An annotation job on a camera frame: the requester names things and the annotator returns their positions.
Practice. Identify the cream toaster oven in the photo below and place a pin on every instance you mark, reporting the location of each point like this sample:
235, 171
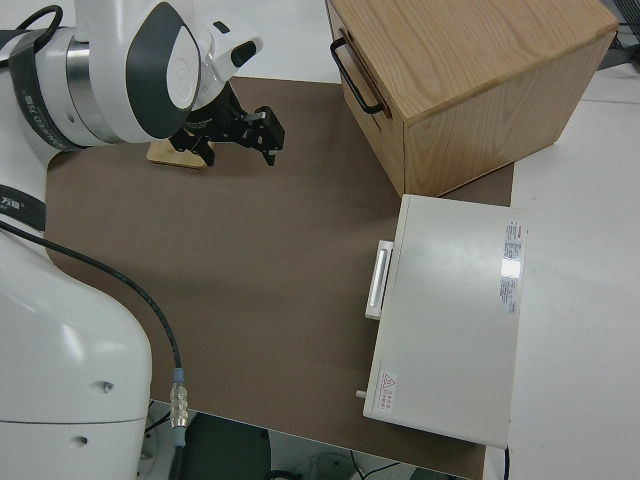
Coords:
450, 325

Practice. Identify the small wooden block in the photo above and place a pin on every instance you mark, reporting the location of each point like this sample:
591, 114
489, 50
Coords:
165, 156

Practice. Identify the wooden drawer cabinet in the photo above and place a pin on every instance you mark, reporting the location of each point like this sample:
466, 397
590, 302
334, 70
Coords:
475, 60

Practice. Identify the brown table mat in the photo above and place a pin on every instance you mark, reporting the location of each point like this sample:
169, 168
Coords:
250, 250

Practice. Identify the black metal frame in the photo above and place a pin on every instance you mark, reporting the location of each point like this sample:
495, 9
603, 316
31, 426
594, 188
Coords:
631, 12

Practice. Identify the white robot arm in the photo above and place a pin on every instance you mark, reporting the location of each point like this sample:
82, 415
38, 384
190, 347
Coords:
50, 350

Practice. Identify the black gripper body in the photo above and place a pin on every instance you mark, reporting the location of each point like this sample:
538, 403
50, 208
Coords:
225, 125

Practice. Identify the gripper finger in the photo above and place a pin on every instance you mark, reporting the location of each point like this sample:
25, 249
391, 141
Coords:
269, 132
200, 149

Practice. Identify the red warning sticker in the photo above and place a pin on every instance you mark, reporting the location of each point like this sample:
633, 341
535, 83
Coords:
388, 389

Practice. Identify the printed toaster label sticker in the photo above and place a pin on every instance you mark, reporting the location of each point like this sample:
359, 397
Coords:
511, 265

